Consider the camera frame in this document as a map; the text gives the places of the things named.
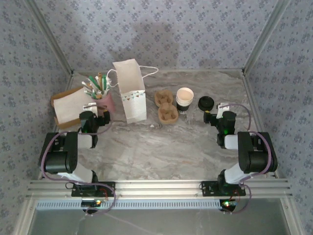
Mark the black plastic lid stack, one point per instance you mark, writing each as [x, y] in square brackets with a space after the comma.
[206, 109]

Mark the pink straw holder cup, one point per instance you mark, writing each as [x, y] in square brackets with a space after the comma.
[107, 102]

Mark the green circuit board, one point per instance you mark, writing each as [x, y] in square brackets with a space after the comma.
[91, 203]
[228, 203]

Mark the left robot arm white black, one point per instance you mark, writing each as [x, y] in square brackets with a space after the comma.
[61, 156]

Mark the brown paper straw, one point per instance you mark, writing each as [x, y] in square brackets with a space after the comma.
[100, 77]

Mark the brown cardboard napkin box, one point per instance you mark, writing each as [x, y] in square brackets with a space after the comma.
[55, 99]

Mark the white black paper coffee cup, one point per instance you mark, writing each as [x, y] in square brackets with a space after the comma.
[184, 94]

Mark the grey metal sheet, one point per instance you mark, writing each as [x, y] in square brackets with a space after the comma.
[171, 222]

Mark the wide aluminium mounting rail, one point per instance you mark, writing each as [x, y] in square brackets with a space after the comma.
[159, 188]

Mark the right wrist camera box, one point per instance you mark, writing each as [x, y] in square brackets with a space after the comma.
[223, 109]

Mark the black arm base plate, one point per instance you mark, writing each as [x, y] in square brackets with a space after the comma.
[80, 191]
[210, 189]

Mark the green white wrapped straw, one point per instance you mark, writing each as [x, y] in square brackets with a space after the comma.
[94, 82]
[88, 89]
[105, 83]

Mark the white paper napkins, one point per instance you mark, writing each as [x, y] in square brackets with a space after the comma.
[71, 107]

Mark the black plastic cup lid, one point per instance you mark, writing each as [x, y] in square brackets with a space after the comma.
[206, 101]

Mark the aluminium frame post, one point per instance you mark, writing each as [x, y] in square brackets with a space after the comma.
[263, 36]
[52, 36]

